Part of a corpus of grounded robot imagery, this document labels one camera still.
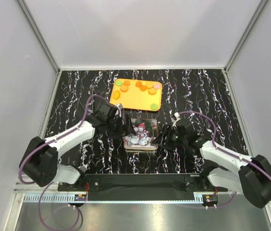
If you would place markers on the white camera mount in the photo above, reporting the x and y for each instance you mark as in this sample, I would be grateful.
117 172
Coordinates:
176 116

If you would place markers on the gold tin with cups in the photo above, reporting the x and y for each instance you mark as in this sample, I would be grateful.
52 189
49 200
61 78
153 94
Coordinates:
141 149

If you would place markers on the green cookie top left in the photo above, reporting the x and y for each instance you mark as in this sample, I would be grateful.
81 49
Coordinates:
118 83

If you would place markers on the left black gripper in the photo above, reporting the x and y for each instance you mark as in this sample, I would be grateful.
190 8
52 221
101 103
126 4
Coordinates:
121 131

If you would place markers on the orange round cookie left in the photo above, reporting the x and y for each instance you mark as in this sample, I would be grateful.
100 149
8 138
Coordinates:
124 88

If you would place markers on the orange fish cookie left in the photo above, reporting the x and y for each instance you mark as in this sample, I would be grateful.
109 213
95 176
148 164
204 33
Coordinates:
116 95

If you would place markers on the orange flower cookie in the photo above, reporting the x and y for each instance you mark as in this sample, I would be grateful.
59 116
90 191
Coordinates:
138 84

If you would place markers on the orange round cookie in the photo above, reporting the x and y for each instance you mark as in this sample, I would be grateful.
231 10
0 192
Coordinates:
124 88
152 91

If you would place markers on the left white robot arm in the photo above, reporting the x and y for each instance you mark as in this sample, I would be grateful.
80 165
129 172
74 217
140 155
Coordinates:
41 159

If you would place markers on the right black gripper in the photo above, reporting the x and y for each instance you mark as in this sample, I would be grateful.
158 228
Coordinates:
166 130

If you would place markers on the green cookie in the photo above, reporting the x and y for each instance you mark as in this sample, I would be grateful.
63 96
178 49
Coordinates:
118 83
154 107

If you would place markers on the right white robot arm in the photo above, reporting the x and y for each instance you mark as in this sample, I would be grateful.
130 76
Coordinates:
250 176

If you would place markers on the orange plastic tray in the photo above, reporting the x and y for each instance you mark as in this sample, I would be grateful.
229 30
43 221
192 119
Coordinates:
137 98

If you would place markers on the green cookie bottom right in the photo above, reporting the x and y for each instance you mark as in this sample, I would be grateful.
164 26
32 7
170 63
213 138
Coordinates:
154 107

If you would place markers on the orange shell cookie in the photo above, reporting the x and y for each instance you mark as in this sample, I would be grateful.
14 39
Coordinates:
126 83

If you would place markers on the gold tin lid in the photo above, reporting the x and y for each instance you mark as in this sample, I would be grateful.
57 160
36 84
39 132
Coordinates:
146 131

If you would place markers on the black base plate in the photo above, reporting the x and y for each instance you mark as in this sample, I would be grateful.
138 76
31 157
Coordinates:
142 188

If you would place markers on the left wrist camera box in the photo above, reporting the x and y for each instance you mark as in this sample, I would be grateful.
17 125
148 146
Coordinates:
119 106

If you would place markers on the pink cookie top right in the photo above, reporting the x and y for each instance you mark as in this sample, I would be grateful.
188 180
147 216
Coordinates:
157 86

